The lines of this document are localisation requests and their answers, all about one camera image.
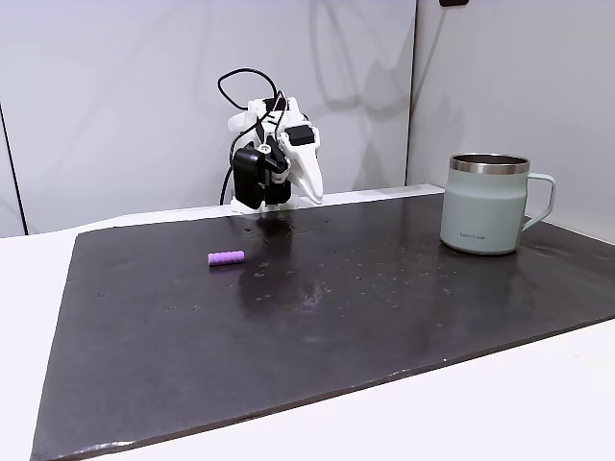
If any black cable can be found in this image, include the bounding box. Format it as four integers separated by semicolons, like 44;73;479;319
219;133;238;206
216;70;289;112

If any black camera box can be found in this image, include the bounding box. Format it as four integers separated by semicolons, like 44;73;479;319
233;142;268;211

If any black table mat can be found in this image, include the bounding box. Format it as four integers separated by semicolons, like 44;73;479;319
29;191;615;461

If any purple pen grip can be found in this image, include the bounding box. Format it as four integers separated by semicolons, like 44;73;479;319
207;250;246;268

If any pale green steel-rimmed mug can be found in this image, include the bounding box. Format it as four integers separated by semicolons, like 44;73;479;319
439;153;557;256

